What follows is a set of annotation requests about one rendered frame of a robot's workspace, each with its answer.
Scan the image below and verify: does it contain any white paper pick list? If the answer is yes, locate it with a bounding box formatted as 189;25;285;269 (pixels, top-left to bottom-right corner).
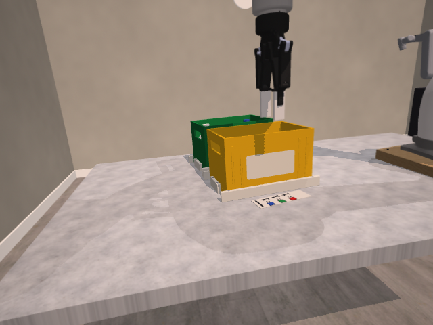
251;190;311;209

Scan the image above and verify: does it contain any green plastic crate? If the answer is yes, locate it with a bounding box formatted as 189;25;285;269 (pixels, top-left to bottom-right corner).
191;114;264;168

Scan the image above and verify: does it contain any yellow crate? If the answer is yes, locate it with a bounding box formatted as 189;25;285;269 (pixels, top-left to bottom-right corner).
206;121;312;191

